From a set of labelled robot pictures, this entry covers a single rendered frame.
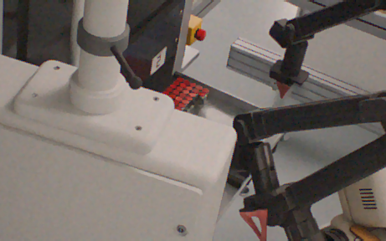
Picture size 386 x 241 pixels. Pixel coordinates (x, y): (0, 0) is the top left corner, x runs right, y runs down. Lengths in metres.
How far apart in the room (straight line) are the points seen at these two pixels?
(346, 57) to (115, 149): 2.76
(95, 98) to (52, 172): 0.17
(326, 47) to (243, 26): 0.78
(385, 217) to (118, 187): 0.62
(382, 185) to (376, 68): 2.31
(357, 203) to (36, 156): 0.73
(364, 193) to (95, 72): 0.70
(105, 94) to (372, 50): 2.73
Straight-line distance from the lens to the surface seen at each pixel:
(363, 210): 1.95
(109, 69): 1.51
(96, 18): 1.45
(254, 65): 3.68
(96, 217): 1.64
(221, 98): 2.80
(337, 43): 4.19
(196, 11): 3.17
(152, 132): 1.53
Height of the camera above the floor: 2.55
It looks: 38 degrees down
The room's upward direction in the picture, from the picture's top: 11 degrees clockwise
